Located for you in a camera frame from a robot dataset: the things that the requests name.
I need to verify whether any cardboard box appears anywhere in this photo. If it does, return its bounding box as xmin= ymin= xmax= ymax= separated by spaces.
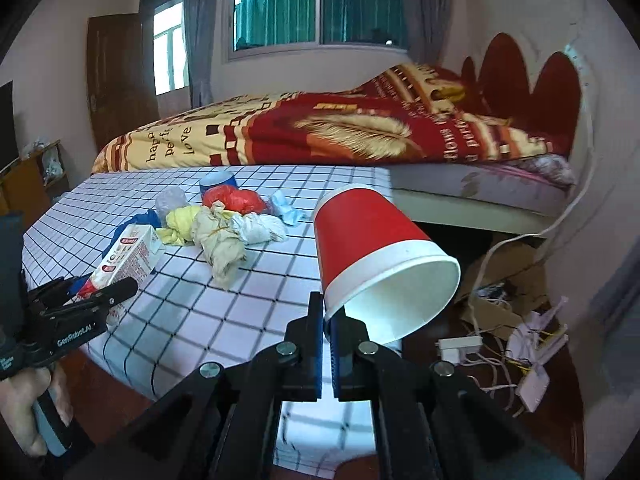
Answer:
xmin=455 ymin=240 xmax=548 ymax=336

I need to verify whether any light blue crumpled wrapper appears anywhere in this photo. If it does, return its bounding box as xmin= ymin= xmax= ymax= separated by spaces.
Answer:
xmin=267 ymin=191 xmax=307 ymax=226

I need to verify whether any white power strip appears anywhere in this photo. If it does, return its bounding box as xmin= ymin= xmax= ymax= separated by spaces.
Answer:
xmin=436 ymin=335 xmax=485 ymax=363

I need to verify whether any wooden shelf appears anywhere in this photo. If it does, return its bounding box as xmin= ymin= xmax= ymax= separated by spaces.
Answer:
xmin=0 ymin=140 xmax=68 ymax=216

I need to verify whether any white and red milk carton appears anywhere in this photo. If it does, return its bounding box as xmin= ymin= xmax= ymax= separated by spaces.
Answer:
xmin=75 ymin=223 xmax=167 ymax=328

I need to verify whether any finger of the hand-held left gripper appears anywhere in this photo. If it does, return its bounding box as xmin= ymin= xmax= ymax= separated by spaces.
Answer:
xmin=27 ymin=275 xmax=83 ymax=307
xmin=40 ymin=276 xmax=139 ymax=326

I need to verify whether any long white cable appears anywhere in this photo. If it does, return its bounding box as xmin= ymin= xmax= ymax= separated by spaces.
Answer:
xmin=462 ymin=50 xmax=601 ymax=341

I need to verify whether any grey curtain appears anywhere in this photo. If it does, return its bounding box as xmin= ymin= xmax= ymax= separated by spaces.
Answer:
xmin=395 ymin=0 xmax=453 ymax=68
xmin=184 ymin=0 xmax=236 ymax=108

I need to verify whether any blue plastic bag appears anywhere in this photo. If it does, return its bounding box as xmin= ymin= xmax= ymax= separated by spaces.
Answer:
xmin=67 ymin=209 xmax=163 ymax=297

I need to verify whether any balcony glass door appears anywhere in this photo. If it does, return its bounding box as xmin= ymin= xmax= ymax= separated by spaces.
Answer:
xmin=140 ymin=0 xmax=193 ymax=111

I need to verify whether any red paper cup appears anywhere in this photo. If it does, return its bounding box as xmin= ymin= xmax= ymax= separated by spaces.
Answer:
xmin=313 ymin=183 xmax=461 ymax=346

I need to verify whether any clear plastic bag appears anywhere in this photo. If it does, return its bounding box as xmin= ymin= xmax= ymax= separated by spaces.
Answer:
xmin=154 ymin=186 xmax=189 ymax=216

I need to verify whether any yellow plastic bag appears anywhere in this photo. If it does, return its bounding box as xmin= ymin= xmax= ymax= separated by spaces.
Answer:
xmin=156 ymin=205 xmax=206 ymax=247

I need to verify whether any bed with red blanket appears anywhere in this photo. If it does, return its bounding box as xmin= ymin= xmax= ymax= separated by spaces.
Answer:
xmin=91 ymin=62 xmax=571 ymax=173

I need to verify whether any red plastic bag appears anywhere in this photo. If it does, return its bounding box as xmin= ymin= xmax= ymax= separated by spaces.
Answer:
xmin=202 ymin=185 xmax=267 ymax=216

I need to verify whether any person's left hand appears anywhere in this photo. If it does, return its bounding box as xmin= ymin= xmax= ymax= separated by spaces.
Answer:
xmin=0 ymin=364 xmax=76 ymax=458

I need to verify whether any white flat modem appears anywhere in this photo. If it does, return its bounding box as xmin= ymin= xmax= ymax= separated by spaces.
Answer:
xmin=515 ymin=360 xmax=551 ymax=413

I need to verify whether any yellow cable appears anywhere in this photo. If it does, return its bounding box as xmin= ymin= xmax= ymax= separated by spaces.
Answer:
xmin=505 ymin=327 xmax=567 ymax=376

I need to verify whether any black television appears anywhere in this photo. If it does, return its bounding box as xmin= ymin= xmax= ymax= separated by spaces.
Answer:
xmin=0 ymin=80 xmax=21 ymax=171

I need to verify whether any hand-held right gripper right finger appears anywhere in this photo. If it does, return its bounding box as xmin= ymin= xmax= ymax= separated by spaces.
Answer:
xmin=327 ymin=310 xmax=533 ymax=480

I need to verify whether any window with white frame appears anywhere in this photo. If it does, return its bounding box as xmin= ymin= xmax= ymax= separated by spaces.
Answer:
xmin=227 ymin=0 xmax=408 ymax=63

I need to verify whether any white router with antennas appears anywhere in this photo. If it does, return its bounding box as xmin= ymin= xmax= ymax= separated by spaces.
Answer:
xmin=507 ymin=295 xmax=571 ymax=363

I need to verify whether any red scalloped headboard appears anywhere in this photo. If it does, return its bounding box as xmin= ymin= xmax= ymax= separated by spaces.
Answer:
xmin=460 ymin=32 xmax=583 ymax=156

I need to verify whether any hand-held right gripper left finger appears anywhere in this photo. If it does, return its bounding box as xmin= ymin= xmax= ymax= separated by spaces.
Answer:
xmin=65 ymin=291 xmax=326 ymax=480

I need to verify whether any brown wooden door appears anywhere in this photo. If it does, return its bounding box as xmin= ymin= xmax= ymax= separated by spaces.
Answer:
xmin=86 ymin=13 xmax=161 ymax=151

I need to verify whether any white cable bundle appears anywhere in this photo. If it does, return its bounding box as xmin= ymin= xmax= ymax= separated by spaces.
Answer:
xmin=460 ymin=345 xmax=526 ymax=417

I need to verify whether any beige crumpled bag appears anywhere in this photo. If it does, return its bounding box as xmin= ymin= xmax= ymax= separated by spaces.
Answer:
xmin=191 ymin=202 xmax=248 ymax=290

